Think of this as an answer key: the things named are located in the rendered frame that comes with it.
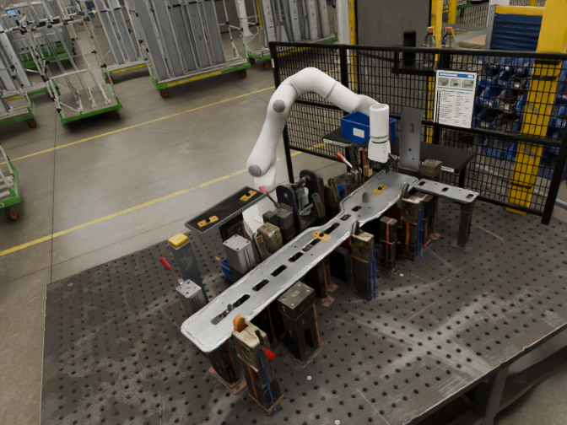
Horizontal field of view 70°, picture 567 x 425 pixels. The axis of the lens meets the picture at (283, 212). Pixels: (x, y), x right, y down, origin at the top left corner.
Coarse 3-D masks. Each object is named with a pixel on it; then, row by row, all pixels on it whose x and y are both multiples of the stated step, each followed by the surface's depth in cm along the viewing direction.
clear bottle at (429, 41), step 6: (432, 30) 212; (426, 36) 214; (432, 36) 212; (426, 42) 214; (432, 42) 213; (426, 54) 217; (432, 54) 216; (426, 60) 219; (432, 60) 218; (426, 66) 220
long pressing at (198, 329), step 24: (360, 192) 204; (384, 192) 201; (336, 216) 189; (360, 216) 187; (312, 240) 177; (336, 240) 174; (264, 264) 168; (288, 264) 166; (312, 264) 164; (240, 288) 158; (264, 288) 156; (216, 312) 149; (240, 312) 147; (192, 336) 141; (216, 336) 139
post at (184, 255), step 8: (176, 248) 162; (184, 248) 164; (192, 248) 167; (176, 256) 165; (184, 256) 165; (192, 256) 168; (176, 264) 170; (184, 264) 166; (192, 264) 169; (184, 272) 170; (192, 272) 172; (184, 280) 175; (192, 280) 173; (200, 280) 176
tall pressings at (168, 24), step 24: (144, 0) 708; (168, 0) 740; (192, 0) 759; (144, 24) 727; (168, 24) 741; (192, 24) 777; (216, 24) 792; (168, 48) 757; (216, 48) 811; (168, 72) 768
